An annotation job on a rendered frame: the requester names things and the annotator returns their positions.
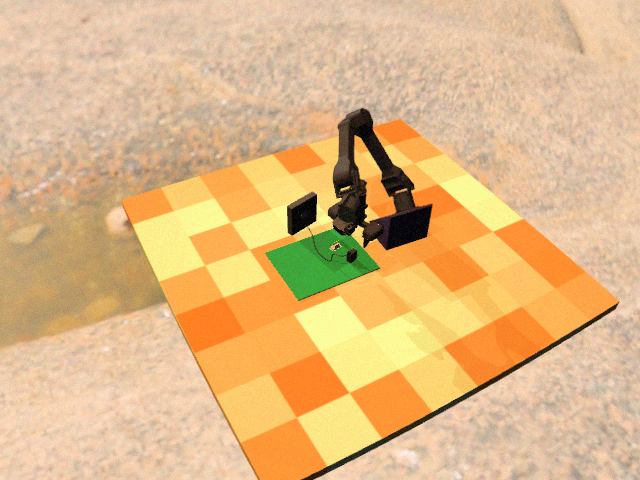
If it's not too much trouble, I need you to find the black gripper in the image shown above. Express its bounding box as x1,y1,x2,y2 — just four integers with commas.
328,202,384,248

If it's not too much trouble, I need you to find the green board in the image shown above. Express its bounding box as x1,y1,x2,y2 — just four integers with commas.
265,228,381,301

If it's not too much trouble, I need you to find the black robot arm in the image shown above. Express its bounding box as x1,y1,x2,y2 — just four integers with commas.
332,108,419,236

